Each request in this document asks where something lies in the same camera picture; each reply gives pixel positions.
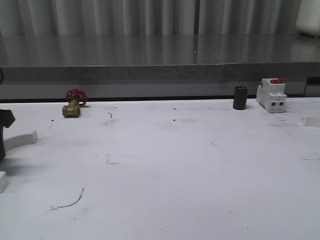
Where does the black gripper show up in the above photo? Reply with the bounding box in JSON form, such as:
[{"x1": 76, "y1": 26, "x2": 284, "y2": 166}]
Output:
[{"x1": 0, "y1": 109, "x2": 15, "y2": 162}]

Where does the white half-ring pipe clamp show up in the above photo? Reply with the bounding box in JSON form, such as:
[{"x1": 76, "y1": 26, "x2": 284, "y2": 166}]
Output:
[{"x1": 0, "y1": 130, "x2": 38, "y2": 193}]

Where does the grey stone countertop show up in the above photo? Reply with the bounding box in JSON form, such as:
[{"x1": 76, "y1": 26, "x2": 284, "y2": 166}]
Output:
[{"x1": 0, "y1": 33, "x2": 320, "y2": 102}]

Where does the brass valve red handwheel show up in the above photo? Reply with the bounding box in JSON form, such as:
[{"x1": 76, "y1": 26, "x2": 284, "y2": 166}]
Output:
[{"x1": 62, "y1": 88, "x2": 88, "y2": 118}]

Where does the dark brown cylindrical coupling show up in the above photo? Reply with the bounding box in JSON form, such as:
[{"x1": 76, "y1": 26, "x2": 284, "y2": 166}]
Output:
[{"x1": 232, "y1": 86, "x2": 249, "y2": 110}]

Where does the white container on counter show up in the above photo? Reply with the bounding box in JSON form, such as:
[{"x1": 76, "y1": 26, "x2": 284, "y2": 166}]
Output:
[{"x1": 295, "y1": 0, "x2": 320, "y2": 37}]

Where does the white circuit breaker red switch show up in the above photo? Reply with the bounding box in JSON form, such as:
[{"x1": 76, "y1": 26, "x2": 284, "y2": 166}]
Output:
[{"x1": 256, "y1": 78, "x2": 287, "y2": 113}]

